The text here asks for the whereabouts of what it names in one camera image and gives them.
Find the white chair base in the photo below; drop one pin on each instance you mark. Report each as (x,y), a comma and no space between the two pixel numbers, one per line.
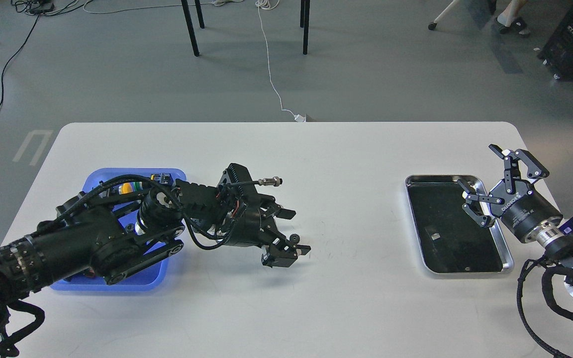
(490,5)

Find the white power adapter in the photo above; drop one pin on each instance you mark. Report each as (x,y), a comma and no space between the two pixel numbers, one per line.
(300,118)

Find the black robot arm image left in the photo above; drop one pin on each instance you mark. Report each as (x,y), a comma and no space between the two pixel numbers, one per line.
(359,297)

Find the person legs with sandals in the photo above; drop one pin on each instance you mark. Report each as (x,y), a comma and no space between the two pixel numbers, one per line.
(509,19)

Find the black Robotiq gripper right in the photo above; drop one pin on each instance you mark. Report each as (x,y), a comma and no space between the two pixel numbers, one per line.
(525,209)

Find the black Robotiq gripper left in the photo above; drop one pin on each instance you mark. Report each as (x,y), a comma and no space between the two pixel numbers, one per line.
(256,226)

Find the metal tray with black mat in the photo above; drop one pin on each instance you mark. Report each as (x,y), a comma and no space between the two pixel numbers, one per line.
(464,248)

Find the black blue component in tray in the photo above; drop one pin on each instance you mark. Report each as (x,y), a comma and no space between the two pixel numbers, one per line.
(162,178)

